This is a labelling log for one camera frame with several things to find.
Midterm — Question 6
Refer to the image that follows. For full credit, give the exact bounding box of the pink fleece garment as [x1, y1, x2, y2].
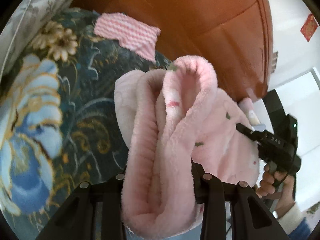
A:
[114, 56, 259, 239]

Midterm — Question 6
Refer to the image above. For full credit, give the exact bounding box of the red wall sticker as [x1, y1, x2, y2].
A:
[300, 14, 318, 42]

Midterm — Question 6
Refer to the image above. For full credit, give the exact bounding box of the right forearm white sleeve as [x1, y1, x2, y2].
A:
[277, 203, 311, 240]

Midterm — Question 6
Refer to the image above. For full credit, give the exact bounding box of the grey daisy quilt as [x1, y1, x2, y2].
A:
[1, 0, 72, 75]

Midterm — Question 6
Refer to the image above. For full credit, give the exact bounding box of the pink knitted cloth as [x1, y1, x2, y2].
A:
[94, 12, 161, 63]

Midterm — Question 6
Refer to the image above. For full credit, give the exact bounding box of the white black wardrobe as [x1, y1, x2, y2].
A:
[252, 69, 320, 210]

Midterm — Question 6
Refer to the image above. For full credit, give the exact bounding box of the orange wooden headboard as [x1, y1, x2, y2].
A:
[72, 0, 273, 101]

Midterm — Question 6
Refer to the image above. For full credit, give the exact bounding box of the teal floral blanket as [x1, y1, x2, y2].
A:
[1, 8, 170, 239]

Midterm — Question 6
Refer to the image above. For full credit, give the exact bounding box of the pink floral pillow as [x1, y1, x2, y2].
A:
[238, 98, 266, 132]

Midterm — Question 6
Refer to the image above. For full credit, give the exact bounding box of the right hand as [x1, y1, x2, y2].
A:
[256, 165, 295, 218]

